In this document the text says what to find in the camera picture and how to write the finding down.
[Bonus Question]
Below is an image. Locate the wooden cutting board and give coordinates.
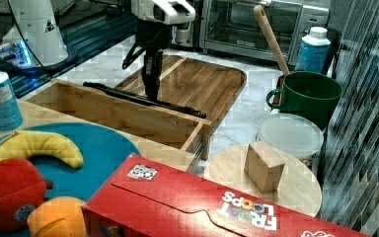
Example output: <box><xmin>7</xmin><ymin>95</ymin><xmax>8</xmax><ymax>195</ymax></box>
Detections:
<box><xmin>114</xmin><ymin>54</ymin><xmax>248</xmax><ymax>133</ymax></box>

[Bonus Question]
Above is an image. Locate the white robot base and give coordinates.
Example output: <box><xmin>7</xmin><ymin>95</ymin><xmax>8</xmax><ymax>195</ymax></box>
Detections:
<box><xmin>0</xmin><ymin>0</ymin><xmax>77</xmax><ymax>71</ymax></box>

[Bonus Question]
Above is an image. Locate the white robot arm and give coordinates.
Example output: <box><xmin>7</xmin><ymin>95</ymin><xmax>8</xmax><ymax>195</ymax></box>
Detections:
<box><xmin>91</xmin><ymin>0</ymin><xmax>195</xmax><ymax>101</ymax></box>

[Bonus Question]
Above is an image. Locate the white and blue bottle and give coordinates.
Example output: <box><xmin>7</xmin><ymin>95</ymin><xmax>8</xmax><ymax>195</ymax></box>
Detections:
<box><xmin>295</xmin><ymin>27</ymin><xmax>331</xmax><ymax>73</ymax></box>

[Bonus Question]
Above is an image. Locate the red plush apple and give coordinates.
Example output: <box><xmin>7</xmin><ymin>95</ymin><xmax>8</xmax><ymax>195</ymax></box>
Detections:
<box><xmin>0</xmin><ymin>158</ymin><xmax>53</xmax><ymax>232</ymax></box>

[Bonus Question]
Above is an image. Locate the blue shaker canister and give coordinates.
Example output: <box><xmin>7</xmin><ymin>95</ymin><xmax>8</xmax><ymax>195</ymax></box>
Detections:
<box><xmin>0</xmin><ymin>71</ymin><xmax>23</xmax><ymax>131</ymax></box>

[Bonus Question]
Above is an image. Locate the wooden drawer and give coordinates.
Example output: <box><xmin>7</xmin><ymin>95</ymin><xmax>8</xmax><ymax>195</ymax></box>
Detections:
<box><xmin>26</xmin><ymin>79</ymin><xmax>209</xmax><ymax>161</ymax></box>

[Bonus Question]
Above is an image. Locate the wooden spoon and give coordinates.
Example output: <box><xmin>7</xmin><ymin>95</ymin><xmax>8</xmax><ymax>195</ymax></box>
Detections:
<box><xmin>254</xmin><ymin>4</ymin><xmax>289</xmax><ymax>76</ymax></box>

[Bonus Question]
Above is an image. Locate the glass jar with white lid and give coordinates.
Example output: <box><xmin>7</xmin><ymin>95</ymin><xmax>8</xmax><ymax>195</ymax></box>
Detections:
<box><xmin>257</xmin><ymin>113</ymin><xmax>324</xmax><ymax>170</ymax></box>

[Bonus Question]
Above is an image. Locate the stainless toaster oven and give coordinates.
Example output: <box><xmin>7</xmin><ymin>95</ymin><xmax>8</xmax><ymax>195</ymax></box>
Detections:
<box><xmin>199</xmin><ymin>0</ymin><xmax>331</xmax><ymax>65</ymax></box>

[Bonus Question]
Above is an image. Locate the ceramic jar with wooden lid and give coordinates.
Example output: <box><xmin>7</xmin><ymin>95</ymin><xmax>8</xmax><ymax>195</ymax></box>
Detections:
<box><xmin>203</xmin><ymin>141</ymin><xmax>322</xmax><ymax>216</ymax></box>

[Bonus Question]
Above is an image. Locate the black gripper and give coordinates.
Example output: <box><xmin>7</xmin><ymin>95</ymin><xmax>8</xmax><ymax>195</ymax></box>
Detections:
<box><xmin>122</xmin><ymin>20</ymin><xmax>172</xmax><ymax>99</ymax></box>

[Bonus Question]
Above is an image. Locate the green mug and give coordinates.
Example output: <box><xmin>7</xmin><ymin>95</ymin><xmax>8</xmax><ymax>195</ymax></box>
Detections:
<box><xmin>265</xmin><ymin>71</ymin><xmax>342</xmax><ymax>129</ymax></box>

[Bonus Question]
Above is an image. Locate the yellow plush banana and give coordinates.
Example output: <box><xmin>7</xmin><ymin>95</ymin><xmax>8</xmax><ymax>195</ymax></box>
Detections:
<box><xmin>0</xmin><ymin>130</ymin><xmax>84</xmax><ymax>169</ymax></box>

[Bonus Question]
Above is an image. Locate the red Froot Loops box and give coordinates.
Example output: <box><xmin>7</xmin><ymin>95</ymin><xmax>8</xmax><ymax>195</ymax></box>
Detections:
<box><xmin>83</xmin><ymin>154</ymin><xmax>369</xmax><ymax>237</ymax></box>

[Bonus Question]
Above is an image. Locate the orange plush fruit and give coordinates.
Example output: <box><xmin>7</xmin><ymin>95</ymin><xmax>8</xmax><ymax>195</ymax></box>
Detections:
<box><xmin>27</xmin><ymin>197</ymin><xmax>88</xmax><ymax>237</ymax></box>

